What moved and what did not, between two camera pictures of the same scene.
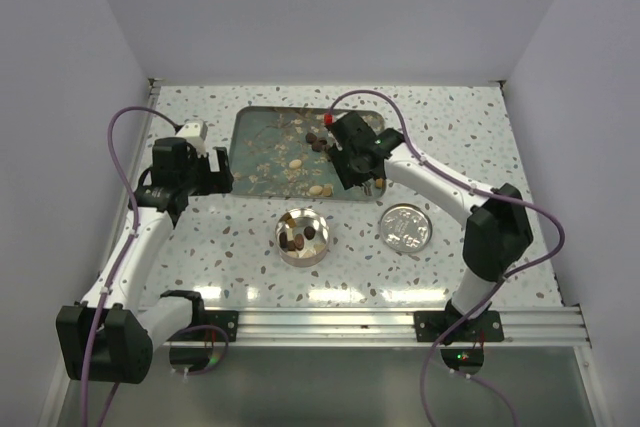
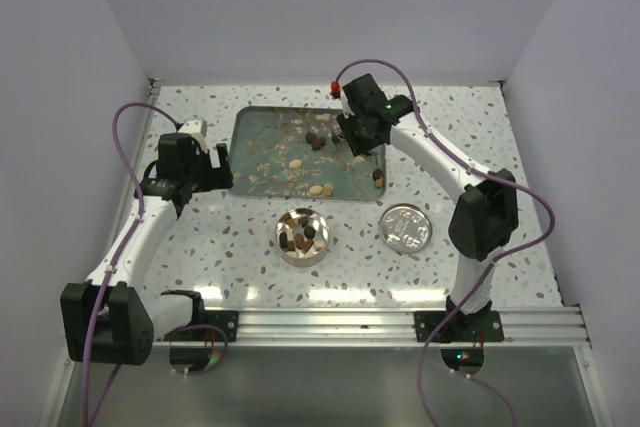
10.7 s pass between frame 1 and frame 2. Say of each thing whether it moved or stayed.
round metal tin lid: stayed
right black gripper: moved
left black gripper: stayed
